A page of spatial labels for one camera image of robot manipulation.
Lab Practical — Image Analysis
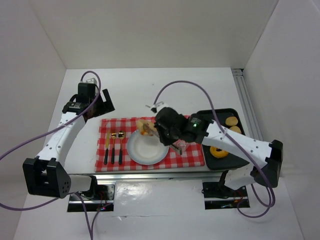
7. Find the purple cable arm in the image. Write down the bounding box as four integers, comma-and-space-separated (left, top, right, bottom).
152, 80, 276, 219
0, 71, 113, 240

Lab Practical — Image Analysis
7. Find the black baking tray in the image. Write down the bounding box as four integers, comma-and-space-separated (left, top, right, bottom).
201, 108, 249, 171

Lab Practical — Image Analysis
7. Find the pale bagel half with hole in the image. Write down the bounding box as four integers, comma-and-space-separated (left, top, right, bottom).
136, 119, 157, 136

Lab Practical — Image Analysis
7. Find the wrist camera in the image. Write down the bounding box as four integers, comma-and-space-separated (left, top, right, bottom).
83, 77, 98, 86
146, 101, 168, 114

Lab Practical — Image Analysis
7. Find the red white checkered cloth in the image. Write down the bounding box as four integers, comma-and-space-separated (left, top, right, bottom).
94, 117, 205, 173

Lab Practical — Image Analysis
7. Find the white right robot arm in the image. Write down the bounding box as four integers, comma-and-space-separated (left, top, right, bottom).
151, 102, 283, 190

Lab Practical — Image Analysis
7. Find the gold knife black handle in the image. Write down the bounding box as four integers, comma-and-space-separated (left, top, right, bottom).
103, 130, 110, 165

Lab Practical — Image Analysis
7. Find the small round bun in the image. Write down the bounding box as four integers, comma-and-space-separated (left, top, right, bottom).
229, 125, 242, 134

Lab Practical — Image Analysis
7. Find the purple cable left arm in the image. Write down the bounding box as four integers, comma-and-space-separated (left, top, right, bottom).
0, 71, 113, 240

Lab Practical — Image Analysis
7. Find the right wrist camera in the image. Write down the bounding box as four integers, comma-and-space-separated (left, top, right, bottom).
146, 101, 168, 114

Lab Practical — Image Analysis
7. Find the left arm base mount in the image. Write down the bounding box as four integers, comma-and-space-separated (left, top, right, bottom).
67, 174, 116, 213

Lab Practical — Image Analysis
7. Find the glazed yellow donut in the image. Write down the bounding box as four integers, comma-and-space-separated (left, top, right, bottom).
209, 146, 229, 159

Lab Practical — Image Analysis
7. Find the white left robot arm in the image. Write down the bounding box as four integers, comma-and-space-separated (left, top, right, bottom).
22, 78, 115, 199

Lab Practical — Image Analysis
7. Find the gold spoon black handle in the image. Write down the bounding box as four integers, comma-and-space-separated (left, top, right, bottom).
118, 130, 126, 165

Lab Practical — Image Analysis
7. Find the clear drinking glass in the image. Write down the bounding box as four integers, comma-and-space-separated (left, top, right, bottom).
174, 139, 189, 153

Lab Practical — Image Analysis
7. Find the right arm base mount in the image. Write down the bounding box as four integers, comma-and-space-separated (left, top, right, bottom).
201, 176, 250, 210

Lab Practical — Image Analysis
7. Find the gold fork black handle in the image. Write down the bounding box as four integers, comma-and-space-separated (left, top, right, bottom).
111, 132, 117, 165

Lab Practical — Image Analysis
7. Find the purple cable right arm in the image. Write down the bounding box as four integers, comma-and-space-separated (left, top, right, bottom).
152, 80, 276, 219

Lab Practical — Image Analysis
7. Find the aluminium frame rail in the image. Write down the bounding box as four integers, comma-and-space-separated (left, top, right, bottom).
231, 68, 263, 141

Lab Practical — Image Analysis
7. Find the white plate blue rim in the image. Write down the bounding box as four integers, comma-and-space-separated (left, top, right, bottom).
126, 130, 169, 166

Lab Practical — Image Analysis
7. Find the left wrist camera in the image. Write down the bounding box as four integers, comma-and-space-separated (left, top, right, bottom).
83, 77, 98, 86

